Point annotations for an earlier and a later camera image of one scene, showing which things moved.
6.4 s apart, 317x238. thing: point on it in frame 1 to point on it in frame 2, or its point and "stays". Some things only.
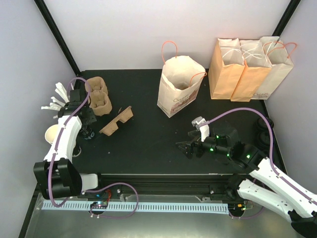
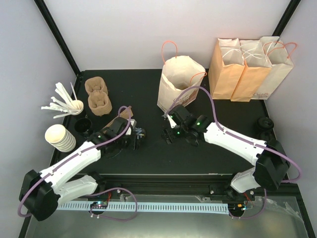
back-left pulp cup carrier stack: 100,101 stays
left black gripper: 92,117 to 133,143
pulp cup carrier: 112,127 stays
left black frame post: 59,35 stays
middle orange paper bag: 257,65 stays
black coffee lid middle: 263,139 stays
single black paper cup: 87,133 to 138,131
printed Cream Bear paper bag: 182,75 stays
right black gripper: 190,147 to 168,140
